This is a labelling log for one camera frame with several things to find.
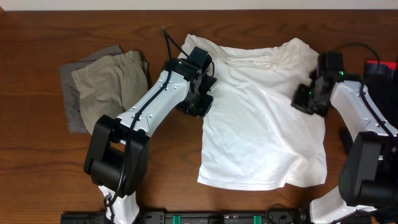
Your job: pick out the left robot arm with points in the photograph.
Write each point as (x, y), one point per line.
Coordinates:
(119, 148)

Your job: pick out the black garment pile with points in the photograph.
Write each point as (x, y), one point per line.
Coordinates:
(382, 102)

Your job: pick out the black mounting rail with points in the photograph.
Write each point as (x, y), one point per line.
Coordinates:
(275, 215)

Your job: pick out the khaki folded shorts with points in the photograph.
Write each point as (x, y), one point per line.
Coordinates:
(110, 85)

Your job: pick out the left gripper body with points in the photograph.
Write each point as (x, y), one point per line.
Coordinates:
(199, 107)

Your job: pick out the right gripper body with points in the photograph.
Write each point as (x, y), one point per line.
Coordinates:
(308, 101)

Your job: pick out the black red striped garment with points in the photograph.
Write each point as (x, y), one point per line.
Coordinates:
(373, 67)

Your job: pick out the grey folded garment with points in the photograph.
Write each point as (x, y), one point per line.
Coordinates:
(71, 95)

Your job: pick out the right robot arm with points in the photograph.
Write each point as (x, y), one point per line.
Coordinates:
(367, 186)

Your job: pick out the white t-shirt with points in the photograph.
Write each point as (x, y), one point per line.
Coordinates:
(253, 139)

